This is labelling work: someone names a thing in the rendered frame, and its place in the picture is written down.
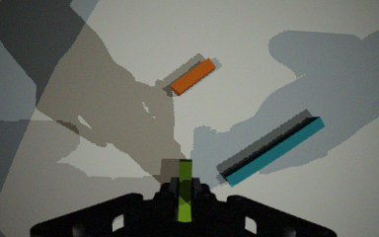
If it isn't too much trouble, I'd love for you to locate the lime green rod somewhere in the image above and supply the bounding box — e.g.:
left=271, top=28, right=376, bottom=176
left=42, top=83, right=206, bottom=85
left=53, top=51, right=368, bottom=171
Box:
left=178, top=159, right=192, bottom=222

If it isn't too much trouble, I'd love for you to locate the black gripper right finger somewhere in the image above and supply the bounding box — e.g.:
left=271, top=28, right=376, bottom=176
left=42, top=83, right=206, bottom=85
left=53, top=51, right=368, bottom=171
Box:
left=190, top=178, right=338, bottom=237

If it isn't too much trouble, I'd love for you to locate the turquoise rod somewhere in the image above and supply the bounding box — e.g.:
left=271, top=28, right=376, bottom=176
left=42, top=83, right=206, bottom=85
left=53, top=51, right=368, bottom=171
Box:
left=224, top=117, right=325, bottom=188

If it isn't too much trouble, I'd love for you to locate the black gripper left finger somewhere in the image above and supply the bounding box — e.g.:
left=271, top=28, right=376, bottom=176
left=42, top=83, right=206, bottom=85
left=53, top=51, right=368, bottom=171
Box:
left=30, top=177, right=180, bottom=237

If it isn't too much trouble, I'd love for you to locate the orange rectangular bar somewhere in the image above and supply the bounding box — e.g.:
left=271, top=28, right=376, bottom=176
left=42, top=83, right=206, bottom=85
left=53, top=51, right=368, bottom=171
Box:
left=171, top=58, right=215, bottom=96

